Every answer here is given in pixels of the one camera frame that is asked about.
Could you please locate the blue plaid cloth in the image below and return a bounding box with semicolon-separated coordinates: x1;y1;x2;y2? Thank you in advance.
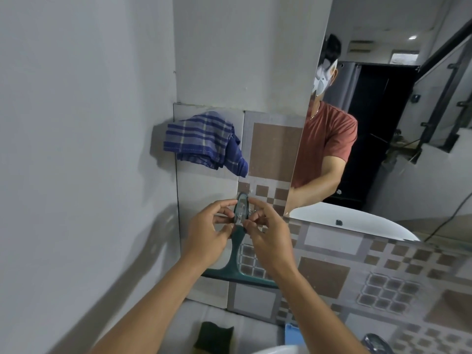
163;111;250;178

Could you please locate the blue plastic container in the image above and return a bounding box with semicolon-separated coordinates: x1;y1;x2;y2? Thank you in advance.
284;323;302;348

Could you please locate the chrome faucet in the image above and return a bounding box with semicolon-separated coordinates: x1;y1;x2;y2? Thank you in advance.
361;333;396;354

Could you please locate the person's left hand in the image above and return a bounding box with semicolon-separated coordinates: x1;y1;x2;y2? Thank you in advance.
183;200;239;270

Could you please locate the clear plastic wall hook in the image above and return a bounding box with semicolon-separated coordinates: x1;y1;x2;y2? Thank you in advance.
235;192;252;222

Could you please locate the person's right forearm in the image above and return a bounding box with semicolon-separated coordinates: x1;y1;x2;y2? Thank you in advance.
268;267;371;354

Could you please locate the green window squeegee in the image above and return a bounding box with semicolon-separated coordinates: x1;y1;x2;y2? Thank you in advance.
200;192;281;290

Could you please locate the person's right hand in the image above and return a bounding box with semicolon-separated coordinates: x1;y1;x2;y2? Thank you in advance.
243;198;296;279

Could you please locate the frameless wall mirror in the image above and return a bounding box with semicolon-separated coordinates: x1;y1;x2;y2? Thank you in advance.
283;0;472;244

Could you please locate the person's left forearm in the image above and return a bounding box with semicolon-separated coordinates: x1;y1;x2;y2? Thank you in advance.
88;254;207;354

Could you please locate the green scrubbing sponge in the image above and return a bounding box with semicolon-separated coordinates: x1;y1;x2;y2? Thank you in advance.
194;321;235;354

